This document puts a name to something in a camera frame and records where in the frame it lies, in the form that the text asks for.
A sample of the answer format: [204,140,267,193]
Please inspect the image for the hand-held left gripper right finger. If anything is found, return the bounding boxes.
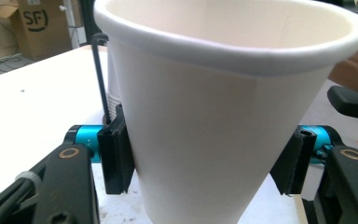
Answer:
[269,124,345,197]

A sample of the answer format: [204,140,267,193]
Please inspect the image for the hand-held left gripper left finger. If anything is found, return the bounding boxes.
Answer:
[63,104,136,196]

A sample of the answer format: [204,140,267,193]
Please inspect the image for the single white paper cup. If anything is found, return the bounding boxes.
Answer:
[93,0,358,224]

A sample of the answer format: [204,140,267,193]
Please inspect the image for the white table mat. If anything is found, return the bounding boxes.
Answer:
[0,45,358,224]

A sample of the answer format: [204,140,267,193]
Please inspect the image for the brown cardboard box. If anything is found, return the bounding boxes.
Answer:
[0,0,75,62]

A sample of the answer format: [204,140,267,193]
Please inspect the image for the black frame stand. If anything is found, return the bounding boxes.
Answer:
[78,0,97,47]

